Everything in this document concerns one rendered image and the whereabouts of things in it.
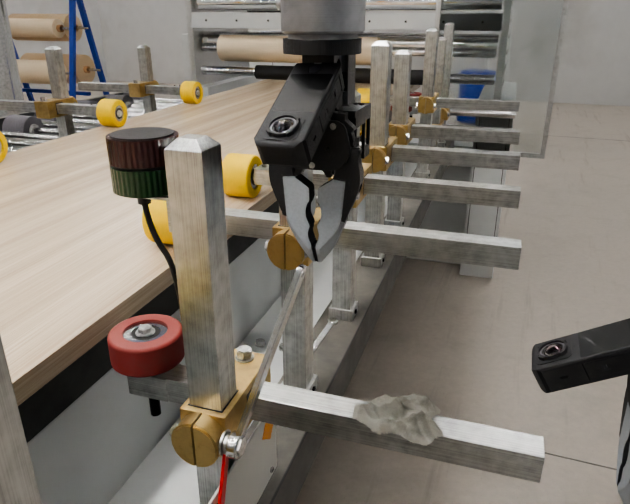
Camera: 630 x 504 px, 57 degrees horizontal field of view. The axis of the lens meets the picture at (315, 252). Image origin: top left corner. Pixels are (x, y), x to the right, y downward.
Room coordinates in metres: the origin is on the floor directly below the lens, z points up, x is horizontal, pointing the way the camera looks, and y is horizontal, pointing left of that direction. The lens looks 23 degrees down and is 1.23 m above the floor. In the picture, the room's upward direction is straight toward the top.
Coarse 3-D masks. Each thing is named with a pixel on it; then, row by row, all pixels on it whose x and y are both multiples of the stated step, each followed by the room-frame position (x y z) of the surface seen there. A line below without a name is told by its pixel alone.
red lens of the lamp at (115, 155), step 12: (108, 144) 0.47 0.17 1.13; (120, 144) 0.46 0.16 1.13; (132, 144) 0.46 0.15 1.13; (144, 144) 0.46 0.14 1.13; (156, 144) 0.47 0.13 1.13; (168, 144) 0.48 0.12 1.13; (108, 156) 0.48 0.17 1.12; (120, 156) 0.46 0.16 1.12; (132, 156) 0.46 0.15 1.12; (144, 156) 0.46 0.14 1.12; (156, 156) 0.47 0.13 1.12; (132, 168) 0.46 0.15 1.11; (144, 168) 0.46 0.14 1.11
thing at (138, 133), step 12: (120, 132) 0.49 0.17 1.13; (132, 132) 0.49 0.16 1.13; (144, 132) 0.49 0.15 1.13; (156, 132) 0.49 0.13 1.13; (168, 132) 0.49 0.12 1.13; (120, 168) 0.47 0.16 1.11; (156, 168) 0.47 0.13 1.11; (144, 204) 0.49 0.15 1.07; (168, 204) 0.47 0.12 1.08; (168, 216) 0.47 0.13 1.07; (156, 240) 0.49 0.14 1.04; (168, 252) 0.49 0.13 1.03; (168, 264) 0.48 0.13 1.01
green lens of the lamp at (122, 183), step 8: (112, 168) 0.47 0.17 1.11; (112, 176) 0.47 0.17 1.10; (120, 176) 0.46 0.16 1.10; (128, 176) 0.46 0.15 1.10; (136, 176) 0.46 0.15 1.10; (144, 176) 0.46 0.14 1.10; (152, 176) 0.46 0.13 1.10; (160, 176) 0.47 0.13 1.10; (112, 184) 0.48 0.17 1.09; (120, 184) 0.47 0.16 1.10; (128, 184) 0.46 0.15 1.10; (136, 184) 0.46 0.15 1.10; (144, 184) 0.46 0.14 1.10; (152, 184) 0.46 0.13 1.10; (160, 184) 0.47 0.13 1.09; (120, 192) 0.47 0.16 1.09; (128, 192) 0.46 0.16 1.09; (136, 192) 0.46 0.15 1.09; (144, 192) 0.46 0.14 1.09; (152, 192) 0.46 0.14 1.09; (160, 192) 0.47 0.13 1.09
